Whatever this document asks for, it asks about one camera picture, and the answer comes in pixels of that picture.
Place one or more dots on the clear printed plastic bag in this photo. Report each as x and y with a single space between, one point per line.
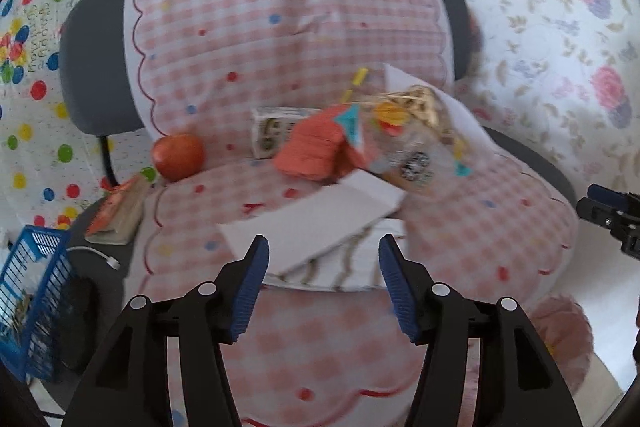
415 157

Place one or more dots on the orange snack packet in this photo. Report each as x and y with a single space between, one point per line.
310 147

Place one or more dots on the orange cover book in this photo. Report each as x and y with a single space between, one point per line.
125 212

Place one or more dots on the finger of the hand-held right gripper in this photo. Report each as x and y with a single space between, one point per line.
602 193
597 212

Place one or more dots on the pink checkered seat cover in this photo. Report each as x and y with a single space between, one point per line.
500 217

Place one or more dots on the red apple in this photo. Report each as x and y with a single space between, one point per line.
177 157

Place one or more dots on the floral cloth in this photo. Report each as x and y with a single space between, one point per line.
550 32

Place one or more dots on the white beige striped paper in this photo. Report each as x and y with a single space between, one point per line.
350 268

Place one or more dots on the grey office chair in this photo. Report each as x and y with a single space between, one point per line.
95 57

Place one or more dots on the yellow paper strip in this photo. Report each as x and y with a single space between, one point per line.
357 79

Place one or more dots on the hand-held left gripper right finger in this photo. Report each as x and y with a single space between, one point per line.
397 289

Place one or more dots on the white milk carton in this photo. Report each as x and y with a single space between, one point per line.
272 132

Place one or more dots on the pink fuzzy cloth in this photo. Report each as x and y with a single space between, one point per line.
560 332

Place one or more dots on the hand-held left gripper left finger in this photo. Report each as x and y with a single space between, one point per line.
250 289

